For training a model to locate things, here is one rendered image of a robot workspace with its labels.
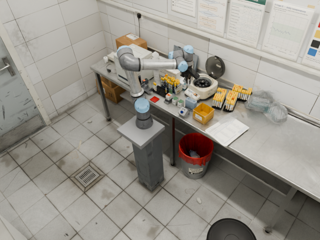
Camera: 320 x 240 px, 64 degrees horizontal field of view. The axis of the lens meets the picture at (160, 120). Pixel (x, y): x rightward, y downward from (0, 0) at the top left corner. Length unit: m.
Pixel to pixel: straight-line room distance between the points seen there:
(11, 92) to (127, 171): 1.61
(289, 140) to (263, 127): 0.22
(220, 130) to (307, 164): 0.67
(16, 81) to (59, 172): 1.15
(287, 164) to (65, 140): 2.59
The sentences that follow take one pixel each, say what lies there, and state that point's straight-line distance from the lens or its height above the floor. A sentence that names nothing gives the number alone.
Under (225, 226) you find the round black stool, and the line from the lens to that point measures 2.00.
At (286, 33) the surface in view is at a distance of 2.20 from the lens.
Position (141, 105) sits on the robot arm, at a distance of 2.02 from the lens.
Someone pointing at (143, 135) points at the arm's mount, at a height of 0.92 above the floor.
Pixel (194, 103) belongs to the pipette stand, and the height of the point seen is 0.98.
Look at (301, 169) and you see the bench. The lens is 2.13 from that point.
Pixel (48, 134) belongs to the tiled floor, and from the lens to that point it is 3.71.
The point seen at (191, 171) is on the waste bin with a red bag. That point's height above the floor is 0.17.
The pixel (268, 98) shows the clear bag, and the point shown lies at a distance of 2.40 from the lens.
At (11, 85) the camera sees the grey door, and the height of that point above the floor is 0.78.
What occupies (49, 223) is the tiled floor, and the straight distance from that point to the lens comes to 2.95.
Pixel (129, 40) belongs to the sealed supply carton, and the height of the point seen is 1.06.
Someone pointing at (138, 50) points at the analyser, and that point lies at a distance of 2.63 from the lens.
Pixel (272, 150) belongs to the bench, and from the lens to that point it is 2.16.
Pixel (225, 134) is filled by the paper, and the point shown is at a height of 0.89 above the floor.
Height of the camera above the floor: 2.47
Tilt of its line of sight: 45 degrees down
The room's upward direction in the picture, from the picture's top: 4 degrees counter-clockwise
